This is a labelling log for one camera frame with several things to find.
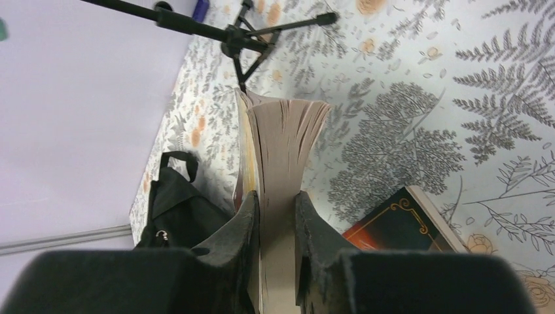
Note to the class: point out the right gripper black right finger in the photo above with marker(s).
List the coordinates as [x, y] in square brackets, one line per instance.
[333, 276]

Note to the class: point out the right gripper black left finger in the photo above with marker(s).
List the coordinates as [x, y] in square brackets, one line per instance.
[211, 277]

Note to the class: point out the black student backpack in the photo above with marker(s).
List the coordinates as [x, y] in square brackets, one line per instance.
[179, 215]

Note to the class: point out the Three Days To See book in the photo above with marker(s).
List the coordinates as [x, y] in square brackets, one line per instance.
[408, 220]

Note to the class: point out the Evelyn Waugh paperback book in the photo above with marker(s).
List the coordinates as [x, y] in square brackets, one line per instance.
[276, 137]

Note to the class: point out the black microphone tripod stand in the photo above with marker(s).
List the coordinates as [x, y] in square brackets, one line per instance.
[235, 38]

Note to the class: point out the small blue box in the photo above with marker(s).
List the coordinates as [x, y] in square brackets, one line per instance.
[200, 11]

